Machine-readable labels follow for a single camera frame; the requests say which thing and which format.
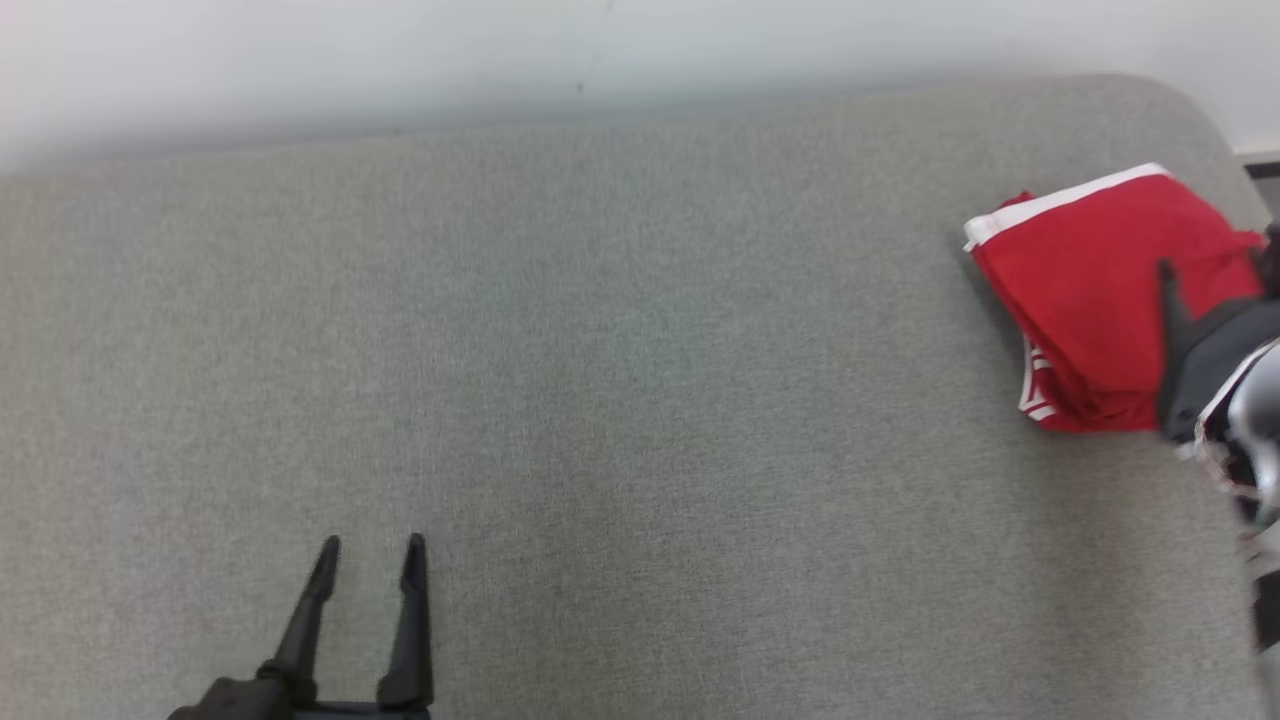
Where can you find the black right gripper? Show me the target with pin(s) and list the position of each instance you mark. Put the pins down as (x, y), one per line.
(1220, 350)

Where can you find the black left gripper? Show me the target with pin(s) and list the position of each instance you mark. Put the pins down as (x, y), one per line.
(240, 703)

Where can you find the red shorts white panels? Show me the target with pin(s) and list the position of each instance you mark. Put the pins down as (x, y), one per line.
(1080, 270)

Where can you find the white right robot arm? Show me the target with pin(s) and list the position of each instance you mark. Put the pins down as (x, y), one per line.
(1262, 430)

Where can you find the black baseboard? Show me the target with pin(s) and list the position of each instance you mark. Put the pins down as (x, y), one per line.
(1262, 168)

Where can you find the grey fabric sofa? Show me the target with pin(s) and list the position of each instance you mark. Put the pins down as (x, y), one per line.
(600, 350)

